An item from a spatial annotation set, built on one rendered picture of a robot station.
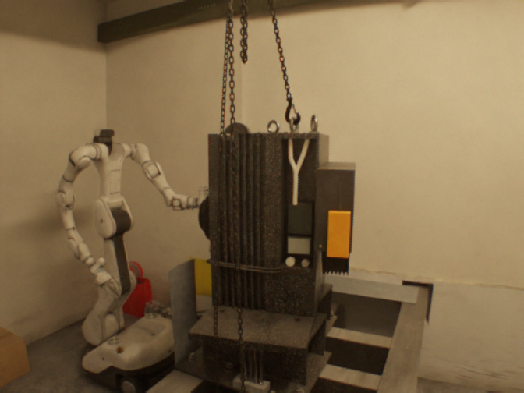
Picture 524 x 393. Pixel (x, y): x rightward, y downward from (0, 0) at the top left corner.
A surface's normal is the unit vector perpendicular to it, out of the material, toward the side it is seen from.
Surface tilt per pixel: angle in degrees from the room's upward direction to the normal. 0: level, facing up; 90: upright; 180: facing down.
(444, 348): 90
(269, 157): 90
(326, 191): 90
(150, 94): 90
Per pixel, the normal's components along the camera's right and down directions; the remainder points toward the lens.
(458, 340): -0.44, 0.14
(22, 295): 0.90, 0.07
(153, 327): -0.35, -0.15
